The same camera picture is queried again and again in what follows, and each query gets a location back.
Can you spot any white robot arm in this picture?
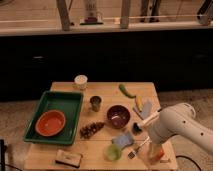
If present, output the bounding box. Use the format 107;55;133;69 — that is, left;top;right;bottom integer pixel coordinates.
147;103;213;155

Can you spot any green plastic cup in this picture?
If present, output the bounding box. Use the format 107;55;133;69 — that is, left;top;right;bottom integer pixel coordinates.
104;144;122;161

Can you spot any small metal cup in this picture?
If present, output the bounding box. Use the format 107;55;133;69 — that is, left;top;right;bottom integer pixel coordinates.
90;96;102;112

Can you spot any white paper cup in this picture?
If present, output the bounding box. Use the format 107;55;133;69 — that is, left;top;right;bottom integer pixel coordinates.
74;75;88;90

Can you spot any metal fork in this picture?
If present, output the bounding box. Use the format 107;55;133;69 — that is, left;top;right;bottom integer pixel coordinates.
128;137;149;159

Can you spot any blue sponge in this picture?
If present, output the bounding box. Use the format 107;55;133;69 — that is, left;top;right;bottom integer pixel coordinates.
112;132;134;149

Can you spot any grey cloth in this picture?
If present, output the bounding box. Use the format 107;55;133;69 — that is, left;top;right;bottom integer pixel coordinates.
133;101;152;120

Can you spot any wooden table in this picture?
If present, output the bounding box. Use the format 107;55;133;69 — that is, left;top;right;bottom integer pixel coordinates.
24;82;178;171

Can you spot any dark purple bowl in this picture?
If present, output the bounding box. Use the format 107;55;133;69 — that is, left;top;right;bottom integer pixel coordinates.
107;105;130;129

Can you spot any yellow banana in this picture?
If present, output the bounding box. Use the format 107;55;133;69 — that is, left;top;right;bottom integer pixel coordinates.
135;96;143;112

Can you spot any dark grape bunch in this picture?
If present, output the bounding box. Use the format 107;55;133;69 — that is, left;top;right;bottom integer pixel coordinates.
80;122;105;139

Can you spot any green chili pepper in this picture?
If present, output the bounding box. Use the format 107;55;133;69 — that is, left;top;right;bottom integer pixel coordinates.
119;84;136;98

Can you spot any wooden block eraser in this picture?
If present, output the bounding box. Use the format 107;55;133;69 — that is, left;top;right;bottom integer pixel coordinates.
55;150;82;168

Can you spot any green plastic tray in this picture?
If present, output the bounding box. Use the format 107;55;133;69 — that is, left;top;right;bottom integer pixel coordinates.
24;91;83;145

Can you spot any orange bowl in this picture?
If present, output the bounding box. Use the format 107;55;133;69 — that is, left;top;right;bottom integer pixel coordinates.
35;110;66;137

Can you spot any black cable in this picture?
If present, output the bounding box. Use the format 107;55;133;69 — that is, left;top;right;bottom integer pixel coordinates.
175;154;204;171

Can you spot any white handled black brush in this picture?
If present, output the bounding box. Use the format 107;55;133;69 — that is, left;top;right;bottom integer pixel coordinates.
133;110;160;133

